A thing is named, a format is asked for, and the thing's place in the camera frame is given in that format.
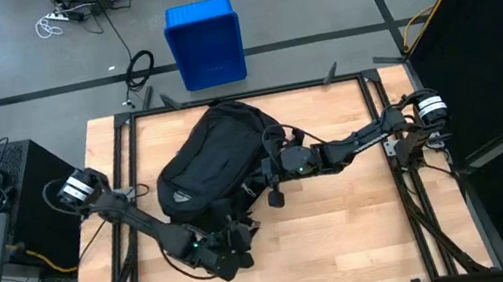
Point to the black backpack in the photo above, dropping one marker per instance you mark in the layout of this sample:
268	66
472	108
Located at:
219	161

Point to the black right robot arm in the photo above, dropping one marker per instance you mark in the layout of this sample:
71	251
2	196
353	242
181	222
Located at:
372	137

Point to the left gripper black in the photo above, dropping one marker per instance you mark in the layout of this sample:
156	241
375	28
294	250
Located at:
228	251

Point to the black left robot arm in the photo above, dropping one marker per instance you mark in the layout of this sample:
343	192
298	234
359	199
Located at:
137	220

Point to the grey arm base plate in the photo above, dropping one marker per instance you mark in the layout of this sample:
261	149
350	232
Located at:
390	147
127	193

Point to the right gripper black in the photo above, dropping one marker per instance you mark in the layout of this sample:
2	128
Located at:
273	178

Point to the blue plastic bin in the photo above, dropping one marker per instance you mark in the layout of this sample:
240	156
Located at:
205	42

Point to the black computer tower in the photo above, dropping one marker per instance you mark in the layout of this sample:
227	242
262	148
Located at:
44	239

